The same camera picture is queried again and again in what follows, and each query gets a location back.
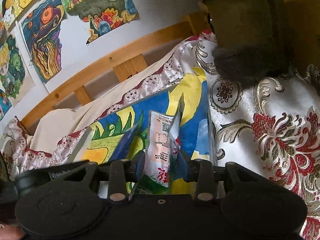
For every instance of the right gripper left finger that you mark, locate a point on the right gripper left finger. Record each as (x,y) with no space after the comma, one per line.
(123,172)

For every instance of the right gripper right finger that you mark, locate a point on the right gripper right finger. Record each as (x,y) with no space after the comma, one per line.
(201,172)

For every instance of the white red snack packet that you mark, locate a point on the white red snack packet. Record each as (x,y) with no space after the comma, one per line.
(163,144)

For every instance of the grey tray with painted lining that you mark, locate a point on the grey tray with painted lining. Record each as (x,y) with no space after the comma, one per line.
(100,140)

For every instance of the cream pillow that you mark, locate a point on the cream pillow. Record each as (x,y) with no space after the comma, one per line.
(60,122)

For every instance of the floral satin bedspread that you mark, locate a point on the floral satin bedspread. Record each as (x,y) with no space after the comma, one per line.
(272,128)

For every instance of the red hair girl painting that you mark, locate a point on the red hair girl painting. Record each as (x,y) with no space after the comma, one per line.
(5,104)

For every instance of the brown hanging garment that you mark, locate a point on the brown hanging garment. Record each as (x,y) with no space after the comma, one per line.
(253,39)

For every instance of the blond child wall painting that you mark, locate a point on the blond child wall painting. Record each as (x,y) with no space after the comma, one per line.
(15,78)

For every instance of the wooden bed frame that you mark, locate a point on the wooden bed frame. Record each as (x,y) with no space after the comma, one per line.
(127,58)

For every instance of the swirl sun wall painting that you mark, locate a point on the swirl sun wall painting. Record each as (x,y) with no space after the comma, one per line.
(41,30)

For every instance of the mushroom landscape wall painting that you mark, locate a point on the mushroom landscape wall painting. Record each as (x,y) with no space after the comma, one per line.
(102,16)

